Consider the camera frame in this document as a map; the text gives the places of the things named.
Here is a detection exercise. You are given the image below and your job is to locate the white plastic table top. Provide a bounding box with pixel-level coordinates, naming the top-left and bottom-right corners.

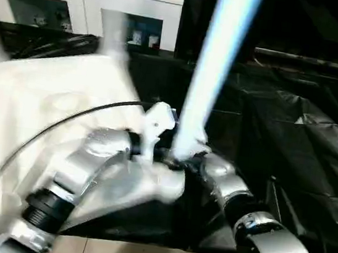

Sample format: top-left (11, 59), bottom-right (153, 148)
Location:
top-left (0, 38), bottom-right (203, 253)

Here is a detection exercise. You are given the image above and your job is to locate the black work mat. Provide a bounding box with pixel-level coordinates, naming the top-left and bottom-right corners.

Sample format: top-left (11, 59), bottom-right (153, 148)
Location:
top-left (0, 19), bottom-right (338, 253)

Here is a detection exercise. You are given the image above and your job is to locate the small white cup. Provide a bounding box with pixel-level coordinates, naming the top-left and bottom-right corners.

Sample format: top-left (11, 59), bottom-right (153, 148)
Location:
top-left (147, 35), bottom-right (161, 49)

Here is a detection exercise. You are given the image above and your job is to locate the white printed mug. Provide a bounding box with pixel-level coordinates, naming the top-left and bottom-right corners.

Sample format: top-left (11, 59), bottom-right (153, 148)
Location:
top-left (129, 30), bottom-right (143, 46)

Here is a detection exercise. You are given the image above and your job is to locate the grey metal rod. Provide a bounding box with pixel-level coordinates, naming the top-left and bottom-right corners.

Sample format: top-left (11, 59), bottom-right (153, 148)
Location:
top-left (253, 47), bottom-right (338, 73)

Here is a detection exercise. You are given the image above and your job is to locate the black backdrop cloth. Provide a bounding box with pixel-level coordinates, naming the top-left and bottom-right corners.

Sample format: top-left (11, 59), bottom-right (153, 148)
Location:
top-left (173, 0), bottom-right (338, 81)

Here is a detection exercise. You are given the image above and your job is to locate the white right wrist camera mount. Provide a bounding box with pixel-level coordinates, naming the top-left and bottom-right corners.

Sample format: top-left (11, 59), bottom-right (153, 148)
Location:
top-left (188, 129), bottom-right (212, 161)

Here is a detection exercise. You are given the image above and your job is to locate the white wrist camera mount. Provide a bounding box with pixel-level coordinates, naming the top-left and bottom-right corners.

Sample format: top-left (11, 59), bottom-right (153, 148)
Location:
top-left (188, 129), bottom-right (212, 161)
top-left (134, 99), bottom-right (180, 169)

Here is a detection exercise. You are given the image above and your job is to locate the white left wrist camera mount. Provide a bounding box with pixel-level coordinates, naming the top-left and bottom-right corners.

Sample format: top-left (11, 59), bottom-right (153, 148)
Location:
top-left (134, 99), bottom-right (180, 169)

